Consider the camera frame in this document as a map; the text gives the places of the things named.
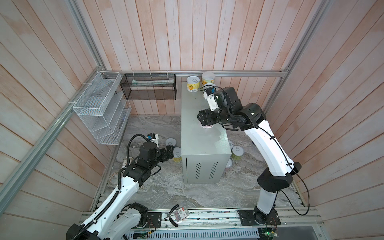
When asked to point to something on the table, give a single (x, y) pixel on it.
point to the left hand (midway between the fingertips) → (167, 151)
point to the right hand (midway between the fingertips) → (203, 114)
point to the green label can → (237, 152)
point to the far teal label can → (170, 141)
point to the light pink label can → (228, 166)
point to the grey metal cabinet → (205, 152)
